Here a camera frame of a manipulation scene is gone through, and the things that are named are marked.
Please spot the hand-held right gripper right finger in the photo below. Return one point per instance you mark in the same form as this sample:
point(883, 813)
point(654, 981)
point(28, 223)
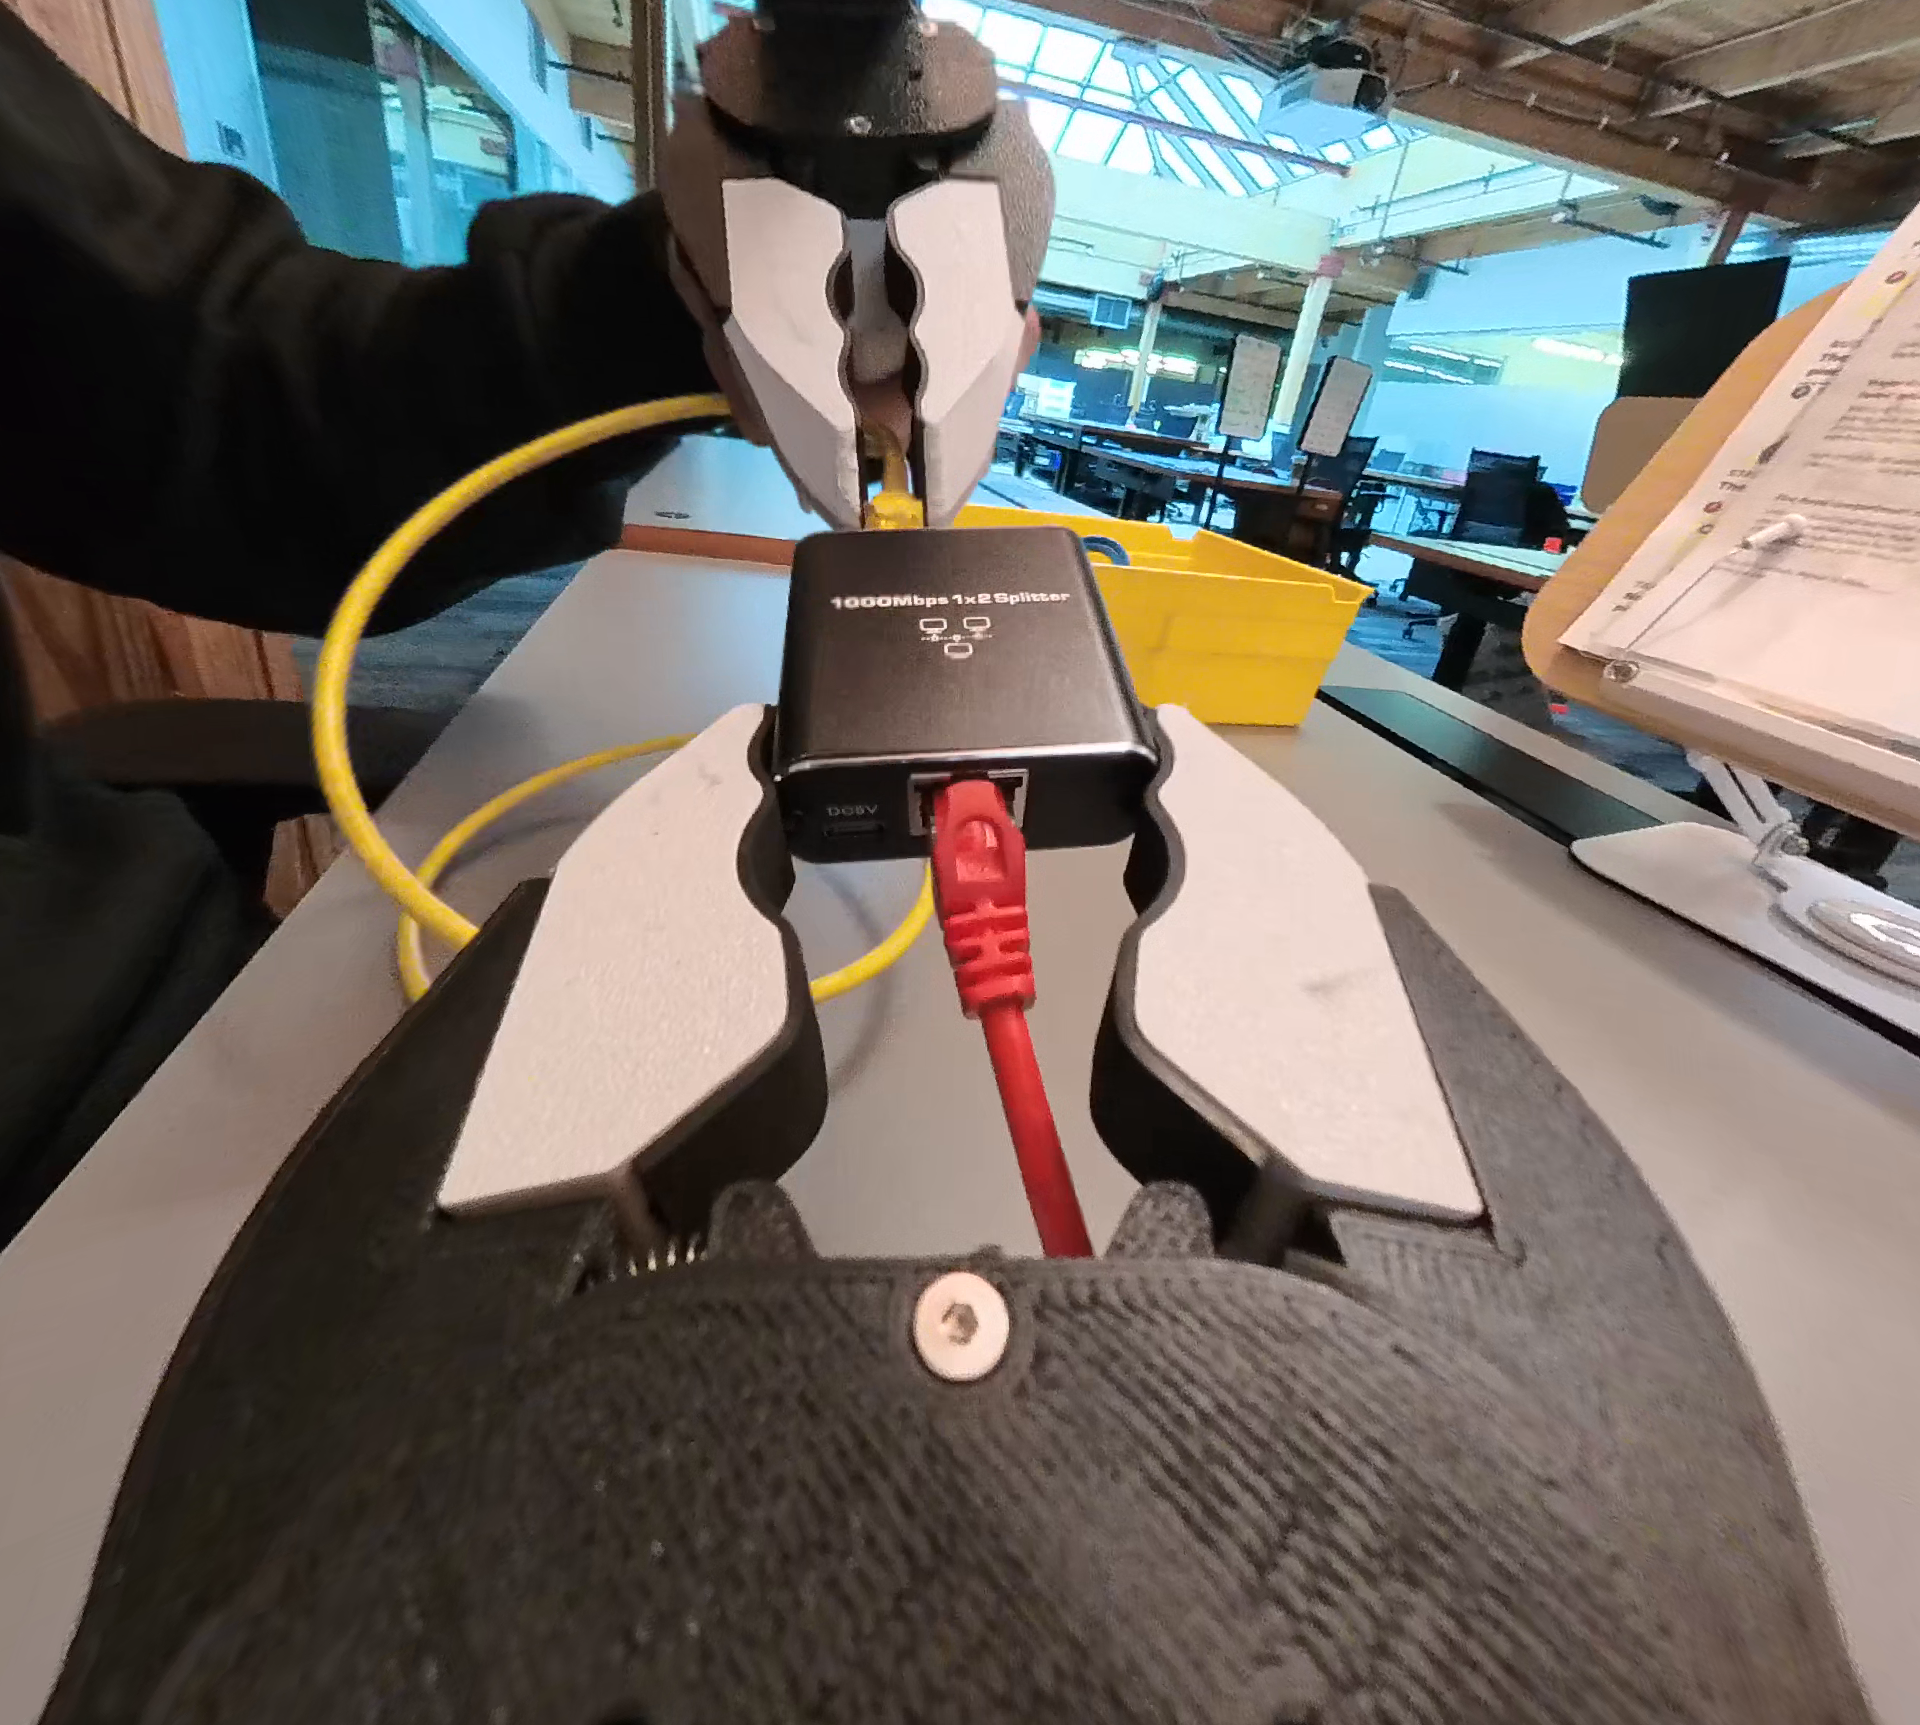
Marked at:
point(1290, 1006)

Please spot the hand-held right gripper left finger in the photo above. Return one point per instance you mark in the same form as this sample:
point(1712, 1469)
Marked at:
point(631, 991)

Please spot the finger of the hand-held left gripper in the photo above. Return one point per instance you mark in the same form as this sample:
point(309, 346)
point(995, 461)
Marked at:
point(961, 316)
point(781, 316)

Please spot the black network splitter box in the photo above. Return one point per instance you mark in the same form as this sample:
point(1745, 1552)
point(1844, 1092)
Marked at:
point(961, 662)

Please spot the person's left forearm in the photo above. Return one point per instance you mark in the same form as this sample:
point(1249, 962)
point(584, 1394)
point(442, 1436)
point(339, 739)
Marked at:
point(225, 375)

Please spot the person's left hand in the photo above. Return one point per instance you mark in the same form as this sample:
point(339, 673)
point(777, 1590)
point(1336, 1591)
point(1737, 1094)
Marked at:
point(699, 316)

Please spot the white table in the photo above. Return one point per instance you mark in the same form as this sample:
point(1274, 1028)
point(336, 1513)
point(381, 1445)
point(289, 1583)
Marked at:
point(721, 489)

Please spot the rolling whiteboard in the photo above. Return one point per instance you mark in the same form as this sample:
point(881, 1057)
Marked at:
point(1249, 387)
point(1334, 406)

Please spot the yellow plastic bin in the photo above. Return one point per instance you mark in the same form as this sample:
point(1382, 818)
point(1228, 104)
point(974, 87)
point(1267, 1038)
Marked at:
point(1231, 645)

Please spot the white ceiling projector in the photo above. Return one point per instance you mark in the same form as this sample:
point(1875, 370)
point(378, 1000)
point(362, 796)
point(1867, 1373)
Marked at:
point(1320, 100)

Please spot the wooden background table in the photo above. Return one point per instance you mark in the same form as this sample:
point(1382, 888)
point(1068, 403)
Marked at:
point(1479, 560)

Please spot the black office chair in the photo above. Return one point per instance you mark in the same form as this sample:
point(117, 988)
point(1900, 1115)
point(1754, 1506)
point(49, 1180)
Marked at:
point(1509, 499)

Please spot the printed paper sheets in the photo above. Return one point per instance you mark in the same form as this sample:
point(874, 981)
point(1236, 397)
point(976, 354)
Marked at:
point(1801, 512)

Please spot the black screen panel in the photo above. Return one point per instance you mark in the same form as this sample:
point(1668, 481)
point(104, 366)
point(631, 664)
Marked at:
point(1702, 323)

